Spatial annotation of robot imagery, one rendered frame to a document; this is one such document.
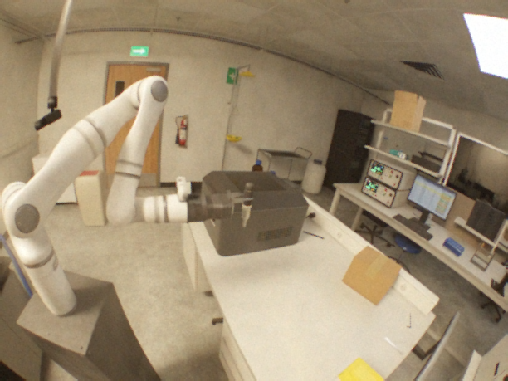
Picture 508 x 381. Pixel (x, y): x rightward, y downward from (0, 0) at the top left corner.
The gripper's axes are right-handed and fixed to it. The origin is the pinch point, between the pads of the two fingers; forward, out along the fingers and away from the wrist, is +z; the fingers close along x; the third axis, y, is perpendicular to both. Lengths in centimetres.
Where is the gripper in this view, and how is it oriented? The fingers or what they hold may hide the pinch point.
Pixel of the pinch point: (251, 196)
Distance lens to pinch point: 58.9
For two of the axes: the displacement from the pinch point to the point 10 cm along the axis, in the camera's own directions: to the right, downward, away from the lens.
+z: 9.1, -0.4, 4.0
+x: 3.8, 4.3, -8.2
